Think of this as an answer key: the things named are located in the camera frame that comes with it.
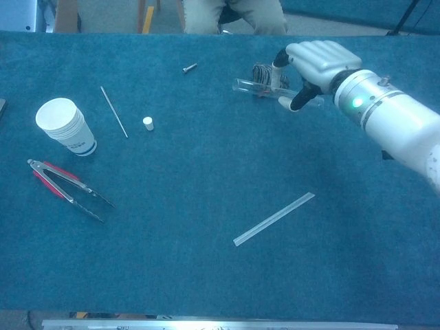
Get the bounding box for blue cloth background table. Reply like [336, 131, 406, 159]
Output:
[280, 0, 440, 35]

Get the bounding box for metal tongs red handles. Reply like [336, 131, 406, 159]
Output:
[27, 158, 116, 223]

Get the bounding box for transparent test tube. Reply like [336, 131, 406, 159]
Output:
[234, 78, 326, 108]

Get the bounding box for person in beige trousers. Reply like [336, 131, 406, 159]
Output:
[181, 0, 289, 35]

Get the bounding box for frosted translucent plastic strip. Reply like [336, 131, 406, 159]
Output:
[232, 192, 316, 248]

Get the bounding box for silver metal frame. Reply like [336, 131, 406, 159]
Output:
[0, 0, 56, 34]

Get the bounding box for brown wooden board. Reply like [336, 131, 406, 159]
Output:
[54, 0, 83, 34]

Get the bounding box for blue table cloth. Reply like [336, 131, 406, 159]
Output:
[0, 30, 440, 326]

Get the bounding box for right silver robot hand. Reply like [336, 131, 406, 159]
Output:
[273, 40, 362, 111]

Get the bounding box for white paper cup stack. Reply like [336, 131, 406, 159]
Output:
[34, 97, 98, 157]

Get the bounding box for thin metal rod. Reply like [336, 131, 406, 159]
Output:
[100, 85, 129, 139]

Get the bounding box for aluminium rail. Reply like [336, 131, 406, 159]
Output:
[41, 318, 399, 330]

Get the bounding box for striped grey folded cloth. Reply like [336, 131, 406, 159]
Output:
[251, 62, 290, 98]

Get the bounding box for brown wooden leg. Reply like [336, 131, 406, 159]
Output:
[136, 0, 147, 34]

